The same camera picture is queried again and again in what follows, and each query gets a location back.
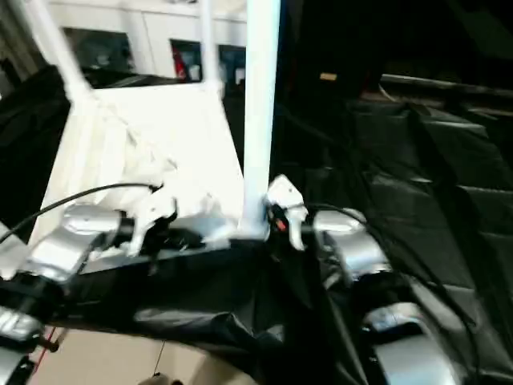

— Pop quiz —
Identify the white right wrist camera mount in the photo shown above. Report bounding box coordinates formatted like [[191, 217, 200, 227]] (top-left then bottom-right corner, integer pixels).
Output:
[[267, 174, 310, 252]]

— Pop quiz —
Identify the red package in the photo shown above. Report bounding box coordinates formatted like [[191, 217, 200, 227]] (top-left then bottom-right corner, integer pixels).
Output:
[[172, 47, 188, 81]]

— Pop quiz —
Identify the white plastic table top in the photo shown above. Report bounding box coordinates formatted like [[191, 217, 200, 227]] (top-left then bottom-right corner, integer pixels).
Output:
[[0, 78, 269, 280]]

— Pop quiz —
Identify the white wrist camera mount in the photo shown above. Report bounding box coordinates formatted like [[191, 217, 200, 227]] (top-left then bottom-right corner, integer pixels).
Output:
[[267, 174, 310, 252], [119, 188, 180, 257]]

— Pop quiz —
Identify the black glossy mat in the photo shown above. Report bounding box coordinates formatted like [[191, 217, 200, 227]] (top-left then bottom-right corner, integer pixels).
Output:
[[0, 63, 513, 385]]

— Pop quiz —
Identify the white glass door cabinet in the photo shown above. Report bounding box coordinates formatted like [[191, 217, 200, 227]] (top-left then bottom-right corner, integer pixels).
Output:
[[39, 0, 252, 83]]

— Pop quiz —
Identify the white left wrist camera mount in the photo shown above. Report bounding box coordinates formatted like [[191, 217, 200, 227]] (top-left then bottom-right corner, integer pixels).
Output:
[[119, 188, 180, 257]]

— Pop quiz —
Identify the dark brown rounded object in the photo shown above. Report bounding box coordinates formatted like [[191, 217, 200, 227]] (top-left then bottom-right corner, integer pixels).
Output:
[[142, 373, 181, 385]]

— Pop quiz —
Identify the black flat monitor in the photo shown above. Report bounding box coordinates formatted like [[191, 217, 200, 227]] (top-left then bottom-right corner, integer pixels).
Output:
[[378, 0, 513, 97]]

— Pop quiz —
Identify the thin red cable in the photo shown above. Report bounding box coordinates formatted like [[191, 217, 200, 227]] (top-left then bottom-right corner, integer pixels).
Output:
[[38, 326, 61, 362]]

